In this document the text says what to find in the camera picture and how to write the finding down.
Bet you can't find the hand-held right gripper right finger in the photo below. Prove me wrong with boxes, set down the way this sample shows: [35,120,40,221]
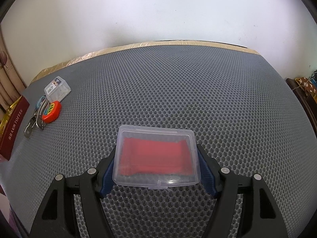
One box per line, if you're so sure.
[197,144,289,238]

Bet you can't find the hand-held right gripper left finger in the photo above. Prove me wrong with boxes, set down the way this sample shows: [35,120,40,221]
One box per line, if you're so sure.
[30,149,117,238]

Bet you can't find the clear box with red cloth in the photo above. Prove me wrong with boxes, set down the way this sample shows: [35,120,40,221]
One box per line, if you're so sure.
[112,125,201,189]

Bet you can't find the orange tape measure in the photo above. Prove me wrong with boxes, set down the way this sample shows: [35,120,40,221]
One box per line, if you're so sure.
[42,101,62,124]

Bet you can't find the metal nail clipper keychain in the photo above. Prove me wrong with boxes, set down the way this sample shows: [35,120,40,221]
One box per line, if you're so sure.
[23,95,50,139]

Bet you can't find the clear box with label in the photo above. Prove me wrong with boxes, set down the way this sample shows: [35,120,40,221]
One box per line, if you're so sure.
[44,76,72,103]

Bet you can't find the red tin box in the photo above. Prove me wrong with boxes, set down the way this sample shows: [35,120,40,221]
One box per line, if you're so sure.
[0,95,30,159]

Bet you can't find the grey mesh mat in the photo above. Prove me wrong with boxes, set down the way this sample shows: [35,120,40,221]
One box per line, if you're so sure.
[0,40,317,238]

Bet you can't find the dark wooden cabinet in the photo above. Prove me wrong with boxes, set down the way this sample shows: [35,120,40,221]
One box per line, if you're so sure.
[286,78,317,124]

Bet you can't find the brown patterned box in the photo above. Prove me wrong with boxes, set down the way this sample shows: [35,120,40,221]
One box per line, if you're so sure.
[294,76,315,95]

